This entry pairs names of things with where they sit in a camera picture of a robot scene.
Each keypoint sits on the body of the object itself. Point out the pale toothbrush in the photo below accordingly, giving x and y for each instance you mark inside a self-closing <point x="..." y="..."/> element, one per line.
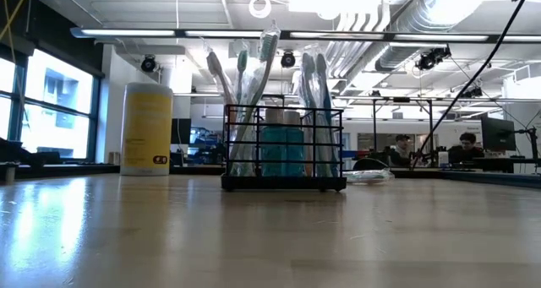
<point x="307" y="72"/>

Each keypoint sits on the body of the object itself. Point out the green toothbrush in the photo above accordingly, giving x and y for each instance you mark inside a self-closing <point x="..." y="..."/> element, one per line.
<point x="242" y="64"/>

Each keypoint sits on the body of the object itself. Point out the orange toothbrush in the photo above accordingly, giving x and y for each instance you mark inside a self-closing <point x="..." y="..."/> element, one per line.
<point x="369" y="176"/>
<point x="217" y="74"/>

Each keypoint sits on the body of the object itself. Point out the black round ceiling fixture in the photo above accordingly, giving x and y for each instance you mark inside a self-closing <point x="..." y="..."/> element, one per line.
<point x="288" y="59"/>
<point x="148" y="63"/>

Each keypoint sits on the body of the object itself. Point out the yellow wipes canister white lid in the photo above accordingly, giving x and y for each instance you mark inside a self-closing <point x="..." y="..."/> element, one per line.
<point x="145" y="132"/>

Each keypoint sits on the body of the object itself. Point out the person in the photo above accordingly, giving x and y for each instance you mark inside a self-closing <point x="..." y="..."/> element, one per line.
<point x="401" y="142"/>
<point x="467" y="141"/>

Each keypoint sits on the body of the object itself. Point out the long LED light bar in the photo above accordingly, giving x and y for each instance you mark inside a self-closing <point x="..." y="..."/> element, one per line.
<point x="127" y="33"/>

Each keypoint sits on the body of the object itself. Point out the black ceiling-mounted device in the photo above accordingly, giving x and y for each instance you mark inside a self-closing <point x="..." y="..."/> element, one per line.
<point x="431" y="58"/>

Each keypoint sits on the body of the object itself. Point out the large glass window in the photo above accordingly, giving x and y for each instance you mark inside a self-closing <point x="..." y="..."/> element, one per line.
<point x="59" y="89"/>

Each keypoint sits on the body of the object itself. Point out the black computer monitor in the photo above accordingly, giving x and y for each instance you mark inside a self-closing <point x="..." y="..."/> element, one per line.
<point x="498" y="134"/>

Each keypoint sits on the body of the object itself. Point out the black background frame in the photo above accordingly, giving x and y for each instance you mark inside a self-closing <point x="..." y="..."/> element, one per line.
<point x="374" y="127"/>

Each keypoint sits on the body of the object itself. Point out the silver ribbed air duct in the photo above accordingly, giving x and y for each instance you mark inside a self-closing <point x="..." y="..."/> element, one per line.
<point x="414" y="22"/>

